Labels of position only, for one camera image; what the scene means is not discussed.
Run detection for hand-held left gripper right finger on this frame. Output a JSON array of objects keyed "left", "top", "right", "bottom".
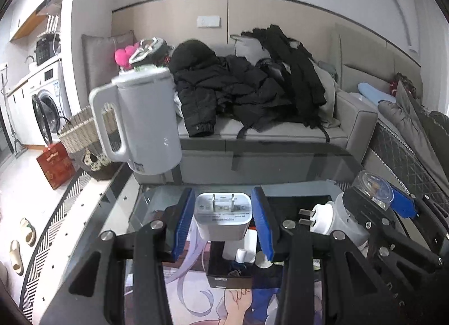
[{"left": 251, "top": 186, "right": 383, "bottom": 325}]

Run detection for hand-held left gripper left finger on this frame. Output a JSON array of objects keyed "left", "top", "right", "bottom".
[{"left": 40, "top": 187, "right": 196, "bottom": 325}]

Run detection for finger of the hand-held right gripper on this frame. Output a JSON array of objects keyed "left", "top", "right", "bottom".
[
  {"left": 343, "top": 187, "right": 449, "bottom": 325},
  {"left": 389, "top": 184, "right": 449, "bottom": 243}
]

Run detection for white round plug-in device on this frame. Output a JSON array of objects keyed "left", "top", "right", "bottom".
[{"left": 298, "top": 170, "right": 394, "bottom": 250}]

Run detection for large white charger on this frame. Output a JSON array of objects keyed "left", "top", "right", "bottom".
[{"left": 194, "top": 193, "right": 254, "bottom": 241}]

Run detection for small white charger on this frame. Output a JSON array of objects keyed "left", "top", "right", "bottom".
[{"left": 222, "top": 230, "right": 256, "bottom": 263}]

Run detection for black cardboard box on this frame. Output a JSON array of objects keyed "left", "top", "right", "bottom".
[{"left": 205, "top": 192, "right": 334, "bottom": 290}]

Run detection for grey bed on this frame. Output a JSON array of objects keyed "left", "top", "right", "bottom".
[{"left": 335, "top": 22, "right": 449, "bottom": 227}]

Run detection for grey sofa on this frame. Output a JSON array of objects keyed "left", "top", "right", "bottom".
[{"left": 82, "top": 30, "right": 379, "bottom": 185}]

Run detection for printed cartoon desk mat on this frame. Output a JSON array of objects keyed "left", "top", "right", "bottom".
[{"left": 165, "top": 220, "right": 330, "bottom": 325}]

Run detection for black white patterned bowl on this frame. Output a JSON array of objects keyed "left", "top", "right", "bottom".
[{"left": 74, "top": 148, "right": 123, "bottom": 181}]

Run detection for white electric kettle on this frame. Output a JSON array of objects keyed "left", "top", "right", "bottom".
[{"left": 88, "top": 65, "right": 183, "bottom": 175}]

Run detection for grey garment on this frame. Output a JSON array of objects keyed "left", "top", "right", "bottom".
[{"left": 312, "top": 62, "right": 342, "bottom": 127}]

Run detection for red patterned pillow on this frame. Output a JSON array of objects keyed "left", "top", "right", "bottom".
[{"left": 389, "top": 72, "right": 416, "bottom": 97}]

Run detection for striped herringbone rug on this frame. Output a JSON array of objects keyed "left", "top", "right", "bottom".
[{"left": 19, "top": 167, "right": 134, "bottom": 322}]

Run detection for black puffer jacket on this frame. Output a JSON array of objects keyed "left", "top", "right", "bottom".
[{"left": 168, "top": 39, "right": 299, "bottom": 138}]

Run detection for red gift bag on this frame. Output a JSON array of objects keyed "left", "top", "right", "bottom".
[{"left": 36, "top": 141, "right": 76, "bottom": 190}]

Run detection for wicker basket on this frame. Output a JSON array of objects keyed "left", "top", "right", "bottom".
[{"left": 58, "top": 105, "right": 118, "bottom": 154}]

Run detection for black clothes pile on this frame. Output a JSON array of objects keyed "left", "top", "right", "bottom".
[{"left": 251, "top": 24, "right": 327, "bottom": 128}]

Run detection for beige slipper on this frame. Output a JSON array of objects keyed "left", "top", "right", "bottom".
[
  {"left": 19, "top": 218, "right": 36, "bottom": 246},
  {"left": 9, "top": 240, "right": 25, "bottom": 274}
]

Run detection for grey black helmet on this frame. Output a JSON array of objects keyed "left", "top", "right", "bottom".
[{"left": 128, "top": 38, "right": 169, "bottom": 66}]

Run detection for pink plush toy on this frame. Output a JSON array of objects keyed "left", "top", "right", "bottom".
[{"left": 114, "top": 44, "right": 141, "bottom": 68}]

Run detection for light grey cushion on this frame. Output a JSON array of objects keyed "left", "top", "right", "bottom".
[{"left": 230, "top": 33, "right": 267, "bottom": 59}]

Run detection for white washing machine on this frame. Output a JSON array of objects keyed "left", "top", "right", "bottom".
[{"left": 26, "top": 56, "right": 72, "bottom": 147}]

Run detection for white base cabinet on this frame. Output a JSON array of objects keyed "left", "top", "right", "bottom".
[{"left": 5, "top": 84, "right": 36, "bottom": 152}]

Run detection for black countertop appliance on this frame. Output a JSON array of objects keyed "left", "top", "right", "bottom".
[{"left": 35, "top": 32, "right": 60, "bottom": 64}]

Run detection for white router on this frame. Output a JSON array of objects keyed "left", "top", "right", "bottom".
[{"left": 38, "top": 14, "right": 60, "bottom": 40}]

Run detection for white wall switch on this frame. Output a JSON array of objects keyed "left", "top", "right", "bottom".
[{"left": 196, "top": 15, "right": 221, "bottom": 28}]

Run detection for white wall cabinet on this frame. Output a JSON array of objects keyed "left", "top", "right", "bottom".
[{"left": 9, "top": 0, "right": 67, "bottom": 43}]

